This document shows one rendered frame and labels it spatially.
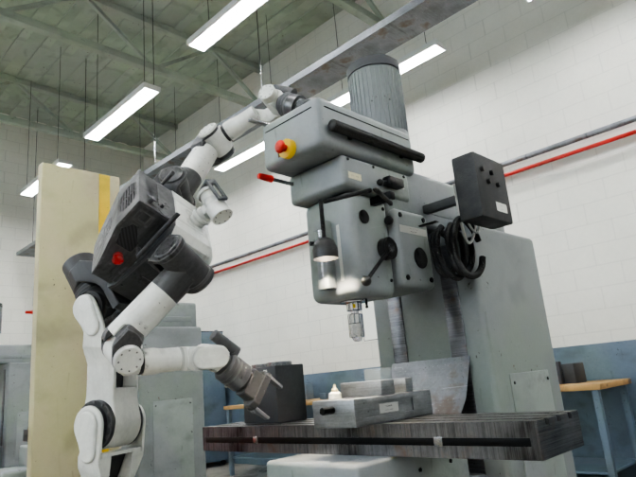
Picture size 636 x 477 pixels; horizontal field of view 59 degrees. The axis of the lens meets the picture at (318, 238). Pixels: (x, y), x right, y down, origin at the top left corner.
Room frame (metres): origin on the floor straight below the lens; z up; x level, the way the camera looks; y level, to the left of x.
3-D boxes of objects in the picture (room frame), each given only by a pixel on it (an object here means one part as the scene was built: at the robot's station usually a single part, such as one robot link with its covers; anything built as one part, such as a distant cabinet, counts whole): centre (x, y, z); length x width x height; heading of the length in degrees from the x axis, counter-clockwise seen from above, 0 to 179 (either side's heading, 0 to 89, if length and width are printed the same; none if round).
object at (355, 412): (1.66, -0.12, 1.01); 0.35 x 0.15 x 0.11; 137
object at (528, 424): (1.76, -0.05, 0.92); 1.24 x 0.23 x 0.08; 46
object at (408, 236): (1.87, -0.23, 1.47); 0.24 x 0.19 x 0.26; 46
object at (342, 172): (1.76, -0.12, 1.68); 0.34 x 0.24 x 0.10; 136
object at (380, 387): (1.64, -0.10, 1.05); 0.15 x 0.06 x 0.04; 47
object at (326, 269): (1.65, -0.02, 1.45); 0.04 x 0.04 x 0.21; 46
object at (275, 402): (2.06, 0.21, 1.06); 0.22 x 0.12 x 0.20; 39
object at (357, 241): (1.73, -0.10, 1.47); 0.21 x 0.19 x 0.32; 46
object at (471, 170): (1.71, -0.54, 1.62); 0.20 x 0.09 x 0.21; 136
